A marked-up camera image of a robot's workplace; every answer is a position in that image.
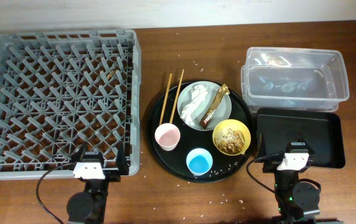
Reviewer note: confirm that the food scraps and rice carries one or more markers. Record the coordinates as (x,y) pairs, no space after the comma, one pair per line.
(230,141)

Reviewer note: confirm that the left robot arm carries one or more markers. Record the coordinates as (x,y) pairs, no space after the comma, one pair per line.
(89,206)

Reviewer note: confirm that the clear plastic waste bin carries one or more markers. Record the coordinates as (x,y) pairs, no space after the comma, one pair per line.
(295,78)

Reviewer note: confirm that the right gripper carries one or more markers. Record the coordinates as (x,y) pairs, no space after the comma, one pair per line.
(272,163)

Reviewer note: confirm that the yellow bowl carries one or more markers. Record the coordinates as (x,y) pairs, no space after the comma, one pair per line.
(235,125)

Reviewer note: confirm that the grey plastic dishwasher rack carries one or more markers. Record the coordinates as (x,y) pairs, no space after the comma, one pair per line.
(59,90)

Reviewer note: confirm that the wooden chopstick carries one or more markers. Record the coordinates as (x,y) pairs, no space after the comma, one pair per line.
(176,97)
(165,99)

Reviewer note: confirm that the brown snack wrapper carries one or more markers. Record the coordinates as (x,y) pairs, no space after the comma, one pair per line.
(213,105)

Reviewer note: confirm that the blue cup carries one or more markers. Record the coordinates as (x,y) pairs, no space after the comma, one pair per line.
(199,161)

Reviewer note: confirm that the black rectangular waste tray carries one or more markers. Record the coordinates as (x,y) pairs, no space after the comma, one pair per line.
(320,132)

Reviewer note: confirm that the pink cup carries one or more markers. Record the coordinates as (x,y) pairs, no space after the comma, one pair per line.
(167,136)

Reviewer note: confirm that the round black serving tray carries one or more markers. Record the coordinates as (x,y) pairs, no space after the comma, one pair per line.
(175,161)

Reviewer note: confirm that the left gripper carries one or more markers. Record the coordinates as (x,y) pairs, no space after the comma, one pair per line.
(114,175)

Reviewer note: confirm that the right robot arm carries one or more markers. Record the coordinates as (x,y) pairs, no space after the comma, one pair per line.
(298,199)

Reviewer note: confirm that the white tissue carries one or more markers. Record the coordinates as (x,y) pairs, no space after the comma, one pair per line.
(194,104)

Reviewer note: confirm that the light grey plate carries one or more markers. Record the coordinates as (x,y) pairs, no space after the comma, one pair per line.
(212,90)

